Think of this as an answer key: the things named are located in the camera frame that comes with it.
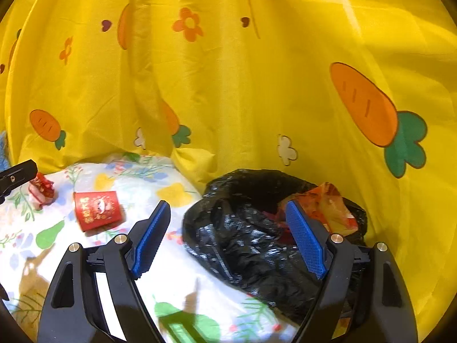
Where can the yellow carrot-print curtain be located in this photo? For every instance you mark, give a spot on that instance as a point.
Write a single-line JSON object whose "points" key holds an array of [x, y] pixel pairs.
{"points": [[250, 78]]}

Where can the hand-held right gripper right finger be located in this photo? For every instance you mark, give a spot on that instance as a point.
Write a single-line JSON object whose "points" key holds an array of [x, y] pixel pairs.
{"points": [[307, 243]]}

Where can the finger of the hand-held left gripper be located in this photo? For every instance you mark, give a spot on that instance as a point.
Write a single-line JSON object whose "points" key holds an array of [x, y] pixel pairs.
{"points": [[18, 178]]}

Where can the small red candy wrapper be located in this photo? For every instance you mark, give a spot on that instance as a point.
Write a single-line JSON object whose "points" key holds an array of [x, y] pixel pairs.
{"points": [[43, 189]]}

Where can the black trash bag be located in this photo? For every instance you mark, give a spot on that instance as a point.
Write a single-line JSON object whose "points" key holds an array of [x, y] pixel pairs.
{"points": [[242, 235]]}

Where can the red snack packet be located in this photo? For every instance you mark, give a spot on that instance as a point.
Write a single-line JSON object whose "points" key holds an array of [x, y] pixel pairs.
{"points": [[332, 207]]}

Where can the red paper cup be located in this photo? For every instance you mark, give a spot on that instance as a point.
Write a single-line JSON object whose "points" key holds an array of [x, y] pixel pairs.
{"points": [[98, 210]]}

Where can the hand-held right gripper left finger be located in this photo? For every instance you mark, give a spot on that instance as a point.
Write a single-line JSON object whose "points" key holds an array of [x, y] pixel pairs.
{"points": [[151, 246]]}

